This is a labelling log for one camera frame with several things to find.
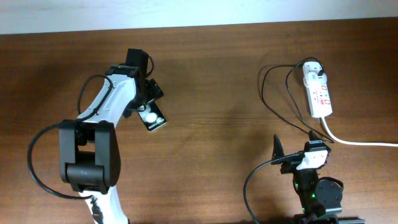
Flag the black Galaxy flip phone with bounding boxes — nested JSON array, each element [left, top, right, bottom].
[[138, 102, 167, 132]]

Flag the black USB charging cable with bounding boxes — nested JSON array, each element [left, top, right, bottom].
[[261, 57, 335, 144]]

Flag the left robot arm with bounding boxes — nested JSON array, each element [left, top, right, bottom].
[[59, 49, 167, 223]]

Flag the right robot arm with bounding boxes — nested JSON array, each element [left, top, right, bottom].
[[272, 131, 344, 223]]

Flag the white charger adapter plug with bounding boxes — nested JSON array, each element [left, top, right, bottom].
[[303, 70, 327, 88]]

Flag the white power strip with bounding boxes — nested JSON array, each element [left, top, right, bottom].
[[303, 62, 333, 118]]

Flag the white power strip cord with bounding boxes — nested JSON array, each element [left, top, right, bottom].
[[319, 116, 398, 147]]

